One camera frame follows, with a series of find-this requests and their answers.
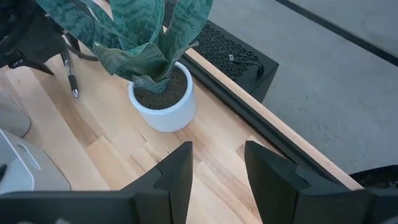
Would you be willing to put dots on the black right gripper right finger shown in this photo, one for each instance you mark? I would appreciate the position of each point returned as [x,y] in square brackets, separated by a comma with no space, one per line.
[280,193]

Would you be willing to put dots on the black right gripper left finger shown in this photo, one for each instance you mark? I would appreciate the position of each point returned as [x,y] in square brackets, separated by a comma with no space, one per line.
[149,205]

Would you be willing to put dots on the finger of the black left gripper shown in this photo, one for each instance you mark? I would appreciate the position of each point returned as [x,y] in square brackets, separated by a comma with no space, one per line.
[29,63]
[74,45]

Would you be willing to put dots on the snake plant in white pot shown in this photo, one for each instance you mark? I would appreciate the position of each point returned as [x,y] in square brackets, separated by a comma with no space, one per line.
[168,118]

